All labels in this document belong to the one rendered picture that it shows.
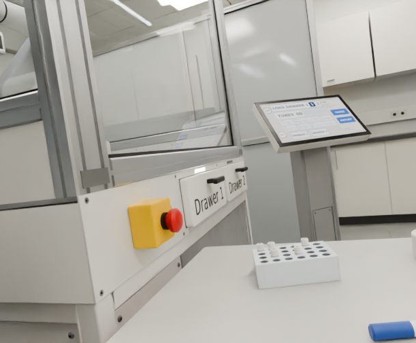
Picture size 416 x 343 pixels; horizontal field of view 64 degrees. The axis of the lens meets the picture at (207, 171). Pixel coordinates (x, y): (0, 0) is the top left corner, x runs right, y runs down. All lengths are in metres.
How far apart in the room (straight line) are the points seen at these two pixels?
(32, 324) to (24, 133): 0.28
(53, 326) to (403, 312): 0.47
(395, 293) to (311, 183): 1.27
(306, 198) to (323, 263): 1.22
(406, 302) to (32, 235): 0.50
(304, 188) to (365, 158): 2.09
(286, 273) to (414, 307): 0.17
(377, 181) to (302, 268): 3.31
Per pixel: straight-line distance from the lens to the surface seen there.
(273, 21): 2.66
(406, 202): 3.87
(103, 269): 0.50
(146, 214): 0.53
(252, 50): 2.65
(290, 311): 0.48
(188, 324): 0.47
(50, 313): 0.56
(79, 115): 0.49
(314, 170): 1.76
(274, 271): 0.53
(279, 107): 1.74
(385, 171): 3.81
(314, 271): 0.54
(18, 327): 0.62
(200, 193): 0.81
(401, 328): 0.42
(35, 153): 0.51
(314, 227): 1.78
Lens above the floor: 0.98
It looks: 3 degrees down
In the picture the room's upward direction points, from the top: 8 degrees counter-clockwise
